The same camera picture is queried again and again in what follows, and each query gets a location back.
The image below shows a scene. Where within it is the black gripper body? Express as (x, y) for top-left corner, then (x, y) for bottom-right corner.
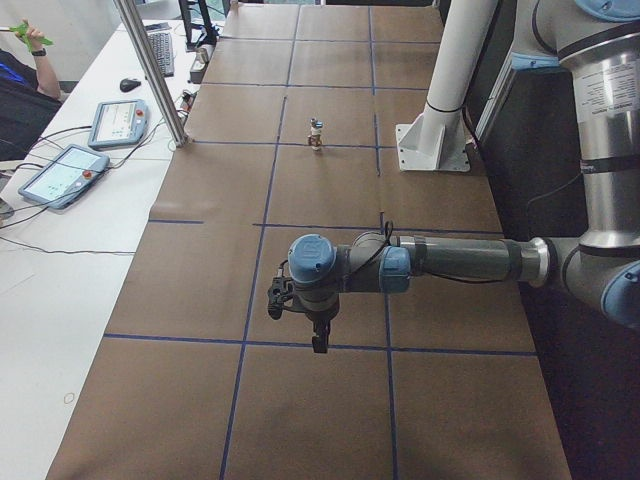
(300, 294), (340, 322)

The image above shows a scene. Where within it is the white PPR pipe brass fitting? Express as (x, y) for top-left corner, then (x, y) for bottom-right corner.
(307, 127), (322, 153)

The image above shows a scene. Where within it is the chrome tee valve fitting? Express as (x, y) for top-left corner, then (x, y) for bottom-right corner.
(310, 118), (324, 130)

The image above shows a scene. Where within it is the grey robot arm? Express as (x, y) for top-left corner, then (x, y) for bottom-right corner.
(268, 1), (639, 353)

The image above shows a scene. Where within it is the far teach pendant tablet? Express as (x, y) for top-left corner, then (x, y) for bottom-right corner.
(88, 99), (148, 150)

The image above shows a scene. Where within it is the teach pendant tablet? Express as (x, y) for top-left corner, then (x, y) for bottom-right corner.
(88, 99), (148, 150)
(18, 144), (110, 210)

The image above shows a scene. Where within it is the near teach pendant tablet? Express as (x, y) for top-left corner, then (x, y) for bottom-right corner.
(18, 144), (110, 210)

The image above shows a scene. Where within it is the black computer mouse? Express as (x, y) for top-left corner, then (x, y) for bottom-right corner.
(119, 78), (141, 93)

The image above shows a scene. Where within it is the black monitor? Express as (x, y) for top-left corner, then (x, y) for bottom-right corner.
(178, 0), (219, 52)

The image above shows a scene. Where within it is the black keyboard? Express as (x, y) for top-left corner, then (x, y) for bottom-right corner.
(147, 32), (174, 77)

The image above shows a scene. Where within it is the seated person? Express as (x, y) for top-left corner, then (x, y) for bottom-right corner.
(1, 19), (62, 161)

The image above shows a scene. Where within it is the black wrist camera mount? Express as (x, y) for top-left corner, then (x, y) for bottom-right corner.
(267, 260), (299, 320)

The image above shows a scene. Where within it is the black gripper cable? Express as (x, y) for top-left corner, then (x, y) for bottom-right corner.
(344, 219), (511, 286)

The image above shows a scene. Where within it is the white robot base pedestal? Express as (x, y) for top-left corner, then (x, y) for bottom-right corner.
(396, 0), (498, 172)

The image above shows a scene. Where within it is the aluminium frame post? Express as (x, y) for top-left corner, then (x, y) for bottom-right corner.
(114, 0), (189, 148)

